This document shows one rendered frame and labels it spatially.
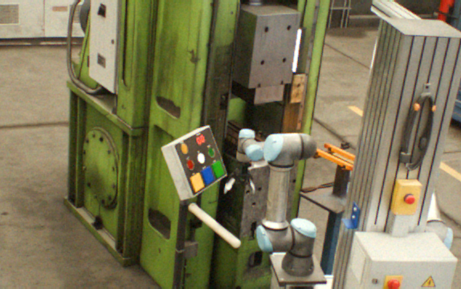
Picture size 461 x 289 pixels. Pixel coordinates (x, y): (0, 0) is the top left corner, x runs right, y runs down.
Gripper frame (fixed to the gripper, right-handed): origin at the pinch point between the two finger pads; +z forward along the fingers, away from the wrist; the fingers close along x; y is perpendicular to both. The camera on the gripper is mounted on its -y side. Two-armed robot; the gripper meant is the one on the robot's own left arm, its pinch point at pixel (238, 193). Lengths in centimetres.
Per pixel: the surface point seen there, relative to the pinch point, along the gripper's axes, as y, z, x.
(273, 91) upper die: -46, -40, 23
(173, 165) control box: 1.6, -15.5, -34.9
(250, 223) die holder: -37, 39, 18
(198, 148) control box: -10.7, -19.8, -21.0
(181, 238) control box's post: -11.6, 33.8, -25.8
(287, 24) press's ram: -48, -77, 27
